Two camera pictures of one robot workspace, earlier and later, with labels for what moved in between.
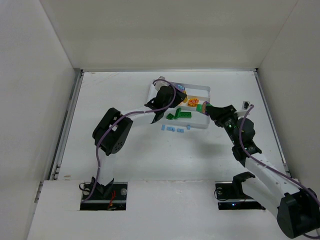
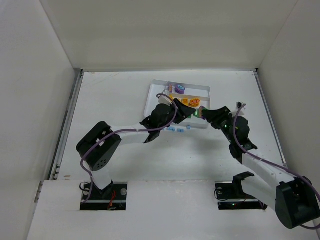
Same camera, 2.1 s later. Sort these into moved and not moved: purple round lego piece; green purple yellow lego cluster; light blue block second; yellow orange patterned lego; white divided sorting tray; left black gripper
Moved: left black gripper; green purple yellow lego cluster
Not moved: light blue block second; purple round lego piece; white divided sorting tray; yellow orange patterned lego
